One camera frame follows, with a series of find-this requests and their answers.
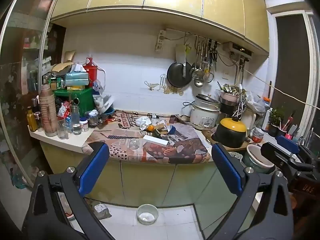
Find printed newspaper sheet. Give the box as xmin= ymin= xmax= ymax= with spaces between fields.
xmin=82 ymin=110 xmax=213 ymax=165

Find grey wall appliance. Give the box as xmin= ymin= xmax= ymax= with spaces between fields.
xmin=222 ymin=41 xmax=253 ymax=62

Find tall drinking glass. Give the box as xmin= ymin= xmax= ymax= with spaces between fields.
xmin=57 ymin=116 xmax=69 ymax=140

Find dark window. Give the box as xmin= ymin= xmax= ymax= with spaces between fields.
xmin=271 ymin=11 xmax=320 ymax=140

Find black toothbrush cup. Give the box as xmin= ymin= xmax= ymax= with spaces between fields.
xmin=278 ymin=116 xmax=297 ymax=138

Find white kettle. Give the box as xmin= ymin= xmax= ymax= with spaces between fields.
xmin=240 ymin=107 xmax=258 ymax=136

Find short clear glass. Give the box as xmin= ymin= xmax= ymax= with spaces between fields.
xmin=127 ymin=139 xmax=140 ymax=151

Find yellow upper cabinet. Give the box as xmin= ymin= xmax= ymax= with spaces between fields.
xmin=50 ymin=0 xmax=270 ymax=56

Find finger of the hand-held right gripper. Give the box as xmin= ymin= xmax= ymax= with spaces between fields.
xmin=276 ymin=135 xmax=300 ymax=155
xmin=260 ymin=142 xmax=292 ymax=173

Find brown paper bag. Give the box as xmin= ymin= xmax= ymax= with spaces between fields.
xmin=51 ymin=50 xmax=77 ymax=77

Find clear plastic bottle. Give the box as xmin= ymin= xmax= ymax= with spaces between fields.
xmin=70 ymin=102 xmax=83 ymax=135

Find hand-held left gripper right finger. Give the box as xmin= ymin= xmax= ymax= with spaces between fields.
xmin=204 ymin=142 xmax=294 ymax=240

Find small potted plant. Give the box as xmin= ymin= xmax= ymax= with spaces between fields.
xmin=268 ymin=106 xmax=286 ymax=137

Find long white box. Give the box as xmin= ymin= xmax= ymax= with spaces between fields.
xmin=142 ymin=135 xmax=169 ymax=147

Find red snack packet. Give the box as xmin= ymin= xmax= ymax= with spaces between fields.
xmin=57 ymin=101 xmax=72 ymax=118

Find steel strainer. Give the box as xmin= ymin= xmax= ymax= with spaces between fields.
xmin=203 ymin=42 xmax=214 ymax=83

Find green metal box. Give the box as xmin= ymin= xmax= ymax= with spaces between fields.
xmin=54 ymin=87 xmax=95 ymax=117

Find yellow and black pot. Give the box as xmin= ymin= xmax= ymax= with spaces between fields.
xmin=212 ymin=116 xmax=248 ymax=149

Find white power strip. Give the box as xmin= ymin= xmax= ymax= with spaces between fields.
xmin=155 ymin=29 xmax=167 ymax=53

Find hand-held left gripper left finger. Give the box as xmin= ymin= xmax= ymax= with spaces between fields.
xmin=22 ymin=142 xmax=118 ymax=240

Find white plastic bag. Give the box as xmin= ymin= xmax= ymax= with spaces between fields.
xmin=246 ymin=91 xmax=266 ymax=113

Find steel ladle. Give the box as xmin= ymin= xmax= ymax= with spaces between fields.
xmin=194 ymin=40 xmax=205 ymax=88

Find white paper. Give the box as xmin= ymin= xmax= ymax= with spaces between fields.
xmin=136 ymin=116 xmax=152 ymax=131

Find steel skimmer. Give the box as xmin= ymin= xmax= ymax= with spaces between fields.
xmin=191 ymin=40 xmax=200 ymax=79

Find small white plastic bucket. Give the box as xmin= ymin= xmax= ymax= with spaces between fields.
xmin=136 ymin=204 xmax=159 ymax=225

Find grey plastic bag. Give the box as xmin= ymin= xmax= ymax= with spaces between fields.
xmin=94 ymin=202 xmax=112 ymax=220

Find green ceramic bowl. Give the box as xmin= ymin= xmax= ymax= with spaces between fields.
xmin=243 ymin=144 xmax=276 ymax=174

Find glass jar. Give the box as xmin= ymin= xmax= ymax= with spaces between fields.
xmin=87 ymin=110 xmax=99 ymax=128

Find floral glass sliding door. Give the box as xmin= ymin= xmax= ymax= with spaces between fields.
xmin=0 ymin=0 xmax=66 ymax=188

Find black wok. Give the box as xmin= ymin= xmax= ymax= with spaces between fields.
xmin=167 ymin=61 xmax=193 ymax=88

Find red canister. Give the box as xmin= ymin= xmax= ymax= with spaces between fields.
xmin=83 ymin=55 xmax=98 ymax=88

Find thin clothesline rope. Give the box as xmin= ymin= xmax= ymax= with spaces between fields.
xmin=244 ymin=69 xmax=320 ymax=109

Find yellow oil bottle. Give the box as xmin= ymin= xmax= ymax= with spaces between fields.
xmin=26 ymin=106 xmax=39 ymax=133

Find black handled scissors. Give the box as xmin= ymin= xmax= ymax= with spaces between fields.
xmin=209 ymin=40 xmax=218 ymax=72

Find silver tissue box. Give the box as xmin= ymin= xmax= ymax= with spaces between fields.
xmin=64 ymin=64 xmax=90 ymax=87

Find pink utensil holder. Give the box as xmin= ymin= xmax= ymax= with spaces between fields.
xmin=216 ymin=81 xmax=247 ymax=105

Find white rice cooker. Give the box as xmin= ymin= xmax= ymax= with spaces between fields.
xmin=189 ymin=94 xmax=222 ymax=131

